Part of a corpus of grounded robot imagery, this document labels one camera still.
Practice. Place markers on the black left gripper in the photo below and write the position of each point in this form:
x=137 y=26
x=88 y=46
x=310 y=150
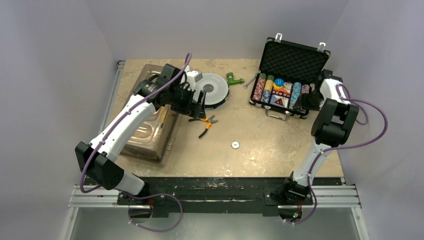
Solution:
x=191 y=109

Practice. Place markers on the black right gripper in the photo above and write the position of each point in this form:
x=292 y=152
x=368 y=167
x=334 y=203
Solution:
x=309 y=100

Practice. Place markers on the yellow dealer button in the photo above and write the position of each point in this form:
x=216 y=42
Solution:
x=279 y=89

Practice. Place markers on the blue poker button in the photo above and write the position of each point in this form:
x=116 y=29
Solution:
x=278 y=83

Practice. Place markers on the white poker chip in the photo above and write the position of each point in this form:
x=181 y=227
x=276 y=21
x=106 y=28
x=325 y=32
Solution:
x=235 y=144

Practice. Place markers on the clear round disc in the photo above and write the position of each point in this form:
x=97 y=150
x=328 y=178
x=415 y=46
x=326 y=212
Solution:
x=288 y=86

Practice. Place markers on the red triangle token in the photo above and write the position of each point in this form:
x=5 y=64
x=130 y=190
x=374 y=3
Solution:
x=279 y=101

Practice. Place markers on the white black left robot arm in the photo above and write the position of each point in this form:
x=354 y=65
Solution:
x=96 y=159

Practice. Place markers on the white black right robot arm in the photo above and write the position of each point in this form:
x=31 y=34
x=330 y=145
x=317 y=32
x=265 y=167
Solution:
x=331 y=128

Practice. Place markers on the black poker set case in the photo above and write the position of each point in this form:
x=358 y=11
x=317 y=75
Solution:
x=292 y=62

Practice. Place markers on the orange black pliers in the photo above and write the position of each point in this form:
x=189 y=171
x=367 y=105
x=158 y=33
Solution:
x=208 y=120

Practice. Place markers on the light blue chip row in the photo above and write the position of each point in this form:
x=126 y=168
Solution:
x=296 y=91

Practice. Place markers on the grey filament spool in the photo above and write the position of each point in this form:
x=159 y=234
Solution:
x=216 y=90

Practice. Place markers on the yellow blue chip row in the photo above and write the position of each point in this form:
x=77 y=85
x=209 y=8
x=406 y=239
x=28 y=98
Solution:
x=267 y=90

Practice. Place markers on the silver wrench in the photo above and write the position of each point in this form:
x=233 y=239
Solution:
x=251 y=80

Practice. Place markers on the red poker chip row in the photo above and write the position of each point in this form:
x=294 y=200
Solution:
x=259 y=87

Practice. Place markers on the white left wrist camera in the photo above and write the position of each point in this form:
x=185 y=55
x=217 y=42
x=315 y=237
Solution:
x=190 y=78

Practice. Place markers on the green hose fitting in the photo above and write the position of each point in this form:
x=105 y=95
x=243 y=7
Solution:
x=232 y=81

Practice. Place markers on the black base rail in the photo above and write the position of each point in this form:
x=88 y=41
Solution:
x=228 y=195

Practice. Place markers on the aluminium frame rail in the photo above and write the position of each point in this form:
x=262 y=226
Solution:
x=328 y=192

